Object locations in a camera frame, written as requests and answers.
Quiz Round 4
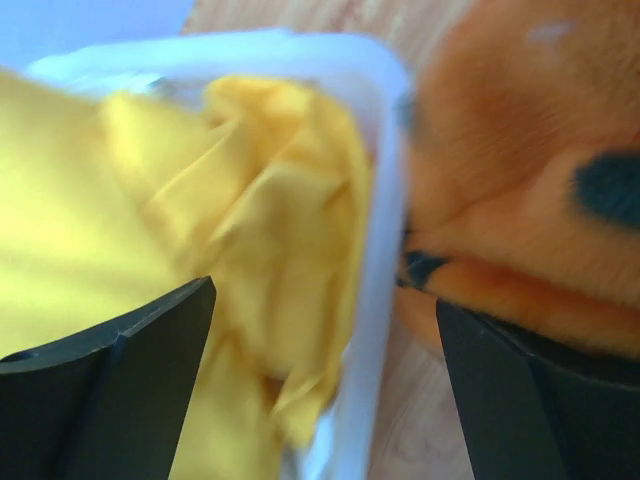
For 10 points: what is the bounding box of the white plastic bin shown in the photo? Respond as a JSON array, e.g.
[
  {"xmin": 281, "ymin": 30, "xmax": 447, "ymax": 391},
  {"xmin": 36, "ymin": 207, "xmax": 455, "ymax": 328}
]
[{"xmin": 25, "ymin": 29, "xmax": 412, "ymax": 479}]

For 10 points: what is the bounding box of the orange black-patterned plush pillowcase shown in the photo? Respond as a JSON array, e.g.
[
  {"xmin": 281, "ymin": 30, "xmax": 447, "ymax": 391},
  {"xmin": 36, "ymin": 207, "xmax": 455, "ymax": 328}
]
[{"xmin": 396, "ymin": 1, "xmax": 639, "ymax": 359}]

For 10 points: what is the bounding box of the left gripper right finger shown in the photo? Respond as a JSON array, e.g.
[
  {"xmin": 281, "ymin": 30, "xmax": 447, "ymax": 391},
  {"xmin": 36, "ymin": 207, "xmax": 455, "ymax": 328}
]
[{"xmin": 436, "ymin": 301, "xmax": 639, "ymax": 480}]

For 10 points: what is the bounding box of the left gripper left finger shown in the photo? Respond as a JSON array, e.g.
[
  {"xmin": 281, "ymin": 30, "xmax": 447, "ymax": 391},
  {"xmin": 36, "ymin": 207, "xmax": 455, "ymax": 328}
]
[{"xmin": 1, "ymin": 277, "xmax": 216, "ymax": 480}]

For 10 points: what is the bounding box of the yellow and white floral cloth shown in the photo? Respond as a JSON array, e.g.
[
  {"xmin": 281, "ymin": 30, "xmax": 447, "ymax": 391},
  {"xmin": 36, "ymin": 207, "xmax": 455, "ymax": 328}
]
[{"xmin": 1, "ymin": 73, "xmax": 371, "ymax": 479}]

